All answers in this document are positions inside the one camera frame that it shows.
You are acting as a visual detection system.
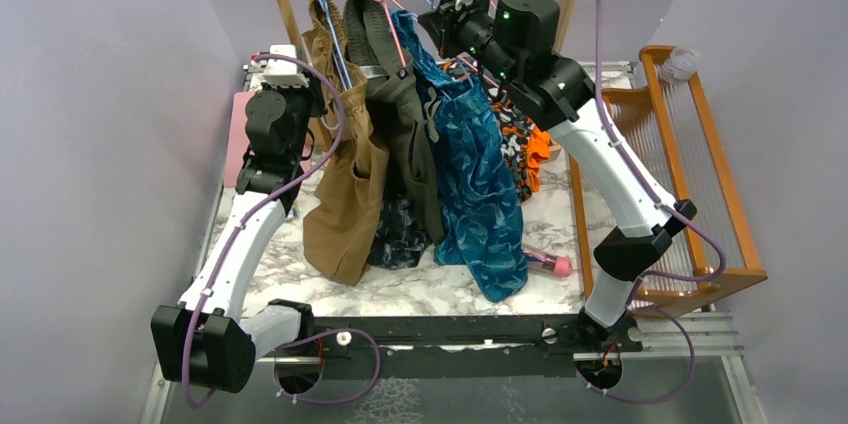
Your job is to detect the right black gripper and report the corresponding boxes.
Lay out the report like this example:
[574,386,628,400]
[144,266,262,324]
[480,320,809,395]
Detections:
[420,0,524,87]

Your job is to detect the blue patterned shorts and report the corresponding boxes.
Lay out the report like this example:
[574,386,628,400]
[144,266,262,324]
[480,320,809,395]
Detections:
[392,10,528,302]

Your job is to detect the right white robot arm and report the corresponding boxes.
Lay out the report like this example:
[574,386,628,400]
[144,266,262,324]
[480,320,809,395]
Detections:
[417,0,697,351]

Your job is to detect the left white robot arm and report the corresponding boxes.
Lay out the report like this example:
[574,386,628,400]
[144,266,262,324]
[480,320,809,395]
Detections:
[151,86,324,393]

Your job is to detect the dark green shorts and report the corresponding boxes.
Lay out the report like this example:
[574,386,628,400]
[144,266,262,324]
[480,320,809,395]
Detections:
[342,0,446,244]

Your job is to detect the orange camo shorts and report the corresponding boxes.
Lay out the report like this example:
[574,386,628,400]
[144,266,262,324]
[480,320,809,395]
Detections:
[427,63,550,213]

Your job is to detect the dark patterned shorts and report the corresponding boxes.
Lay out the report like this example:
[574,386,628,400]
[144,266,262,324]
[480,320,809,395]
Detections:
[366,197,431,270]

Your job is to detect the tan brown shorts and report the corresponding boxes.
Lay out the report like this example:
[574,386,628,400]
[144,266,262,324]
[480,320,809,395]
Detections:
[302,0,390,286]

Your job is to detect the pink clipboard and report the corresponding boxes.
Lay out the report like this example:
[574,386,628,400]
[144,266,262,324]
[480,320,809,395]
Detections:
[223,91,255,188]

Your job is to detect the pink capped pencil tube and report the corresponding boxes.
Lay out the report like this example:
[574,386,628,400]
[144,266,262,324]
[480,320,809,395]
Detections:
[523,248,573,278]

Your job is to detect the wooden drying rack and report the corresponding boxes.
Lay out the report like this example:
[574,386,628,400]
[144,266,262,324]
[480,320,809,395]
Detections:
[568,45,768,317]

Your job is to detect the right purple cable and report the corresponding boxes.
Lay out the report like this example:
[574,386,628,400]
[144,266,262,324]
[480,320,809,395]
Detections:
[480,0,728,286]

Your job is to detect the purple cable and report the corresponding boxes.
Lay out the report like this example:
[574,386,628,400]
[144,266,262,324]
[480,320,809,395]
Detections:
[180,53,347,409]
[480,0,728,286]

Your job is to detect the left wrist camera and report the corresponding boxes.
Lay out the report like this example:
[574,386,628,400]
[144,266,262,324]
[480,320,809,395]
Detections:
[247,53,309,91]

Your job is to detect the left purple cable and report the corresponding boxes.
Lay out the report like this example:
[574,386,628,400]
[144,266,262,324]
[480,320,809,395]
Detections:
[180,53,347,409]

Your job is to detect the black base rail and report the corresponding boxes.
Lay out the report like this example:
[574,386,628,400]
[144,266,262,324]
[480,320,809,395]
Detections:
[264,313,644,383]

